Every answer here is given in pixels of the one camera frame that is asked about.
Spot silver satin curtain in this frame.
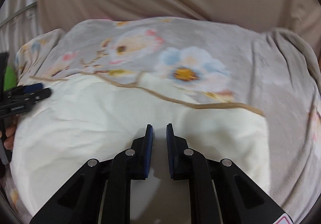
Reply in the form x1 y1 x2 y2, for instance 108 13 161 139
1 0 43 52

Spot person's left hand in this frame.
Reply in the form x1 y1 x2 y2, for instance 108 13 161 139
3 116 18 150

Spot cream white quilted comforter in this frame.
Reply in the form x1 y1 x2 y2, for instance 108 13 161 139
10 74 271 223

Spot grey floral fleece blanket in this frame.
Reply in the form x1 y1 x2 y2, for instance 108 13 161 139
2 18 320 223

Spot green plastic object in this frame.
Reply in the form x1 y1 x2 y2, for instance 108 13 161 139
3 66 17 91

